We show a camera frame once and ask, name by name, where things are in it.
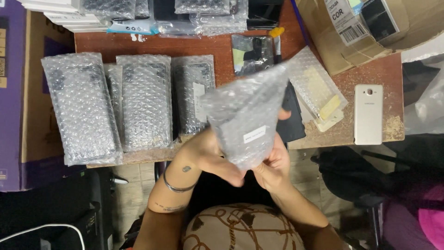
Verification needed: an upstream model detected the person's left hand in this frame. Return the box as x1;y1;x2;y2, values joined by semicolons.
175;127;247;188

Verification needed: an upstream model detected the person's right hand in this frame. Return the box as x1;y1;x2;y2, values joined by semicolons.
251;108;292;192

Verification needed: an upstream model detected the bubble wrap pouch white label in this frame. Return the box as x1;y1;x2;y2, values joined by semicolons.
199;62;290;171

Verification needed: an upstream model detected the black phone cover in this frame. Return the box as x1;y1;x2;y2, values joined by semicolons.
275;81;307;144

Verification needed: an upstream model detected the bubble wrap packet yellow piece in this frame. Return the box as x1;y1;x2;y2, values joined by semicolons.
284;47;349;133

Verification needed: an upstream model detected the beige patterned shirt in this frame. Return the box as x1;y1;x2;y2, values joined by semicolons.
181;203;306;250

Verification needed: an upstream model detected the clear bag of phone parts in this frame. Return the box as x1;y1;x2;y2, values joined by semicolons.
231;34;275;76

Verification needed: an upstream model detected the white smartphone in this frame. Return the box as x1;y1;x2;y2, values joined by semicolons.
353;84;384;146

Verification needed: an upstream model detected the blue stick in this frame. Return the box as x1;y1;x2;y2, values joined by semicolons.
290;0;310;47

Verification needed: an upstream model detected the bubble-wrapped part white sticker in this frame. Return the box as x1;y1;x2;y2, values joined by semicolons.
171;55;216;140

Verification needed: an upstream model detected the black chair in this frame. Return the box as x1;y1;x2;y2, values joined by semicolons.
310;134;444;250

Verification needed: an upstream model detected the black phone screen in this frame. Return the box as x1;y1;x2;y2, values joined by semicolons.
247;0;284;30

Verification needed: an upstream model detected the open brown cardboard box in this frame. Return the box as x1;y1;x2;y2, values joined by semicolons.
295;0;444;76

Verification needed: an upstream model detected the heap of bubble-wrapped packets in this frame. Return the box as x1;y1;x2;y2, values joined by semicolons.
79;0;249;38

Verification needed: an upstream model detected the narrow bubble-wrapped phone part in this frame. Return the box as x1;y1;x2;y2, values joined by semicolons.
103;63;124;139

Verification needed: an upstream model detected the clear plastic bag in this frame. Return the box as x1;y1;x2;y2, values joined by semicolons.
402;33;444;136

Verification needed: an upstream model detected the large bubble-wrapped phone part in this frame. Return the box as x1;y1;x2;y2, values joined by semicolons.
40;52;124;167

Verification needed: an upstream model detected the blue and white plastic packet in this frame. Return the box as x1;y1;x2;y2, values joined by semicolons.
106;19;161;35

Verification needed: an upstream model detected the black device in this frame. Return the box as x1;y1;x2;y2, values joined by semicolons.
0;168;114;250

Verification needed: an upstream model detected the pink cloth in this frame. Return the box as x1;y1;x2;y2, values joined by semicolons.
417;183;444;250

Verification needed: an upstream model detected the purple and brown cardboard box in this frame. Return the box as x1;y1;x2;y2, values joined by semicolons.
0;0;88;192

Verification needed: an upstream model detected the stack of white boxes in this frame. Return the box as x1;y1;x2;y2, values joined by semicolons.
17;0;112;34

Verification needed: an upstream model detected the metal bangle bracelet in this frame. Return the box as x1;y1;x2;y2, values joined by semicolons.
163;169;199;194

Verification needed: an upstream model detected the yellow-handled tool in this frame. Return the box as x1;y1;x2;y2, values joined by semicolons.
268;27;286;65

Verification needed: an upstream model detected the white cable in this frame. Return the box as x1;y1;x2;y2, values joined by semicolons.
0;224;86;250

